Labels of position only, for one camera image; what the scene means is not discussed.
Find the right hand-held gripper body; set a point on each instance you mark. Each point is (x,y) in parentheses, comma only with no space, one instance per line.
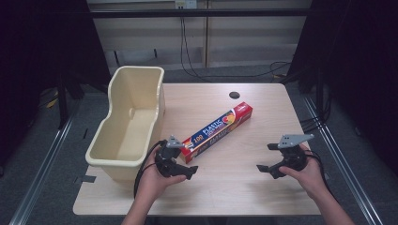
(292,154)

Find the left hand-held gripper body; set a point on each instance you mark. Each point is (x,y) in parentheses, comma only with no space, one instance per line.
(167,156)

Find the plastic wrap box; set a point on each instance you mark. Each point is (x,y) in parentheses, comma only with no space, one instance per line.
(216,129)

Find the person's right hand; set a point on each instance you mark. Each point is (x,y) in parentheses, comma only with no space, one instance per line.
(308,176)

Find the person's left hand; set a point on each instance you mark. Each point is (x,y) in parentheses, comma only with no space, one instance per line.
(155,184)

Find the cream plastic bin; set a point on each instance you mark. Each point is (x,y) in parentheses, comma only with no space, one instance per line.
(137,125)

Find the black tape strip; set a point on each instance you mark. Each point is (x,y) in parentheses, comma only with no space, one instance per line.
(85,179)

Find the dark curtain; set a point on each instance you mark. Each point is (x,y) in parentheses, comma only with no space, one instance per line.
(37,47)
(356,62)

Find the black metal stand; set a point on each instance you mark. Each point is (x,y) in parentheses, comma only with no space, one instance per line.
(62,103)

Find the black horizontal bar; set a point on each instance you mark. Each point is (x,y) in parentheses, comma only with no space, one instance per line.
(200,12)

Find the metal floor rail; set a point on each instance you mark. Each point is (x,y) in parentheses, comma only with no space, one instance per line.
(341,159)
(40,175)

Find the white wall outlet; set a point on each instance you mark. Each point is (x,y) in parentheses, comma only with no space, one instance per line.
(186,3)

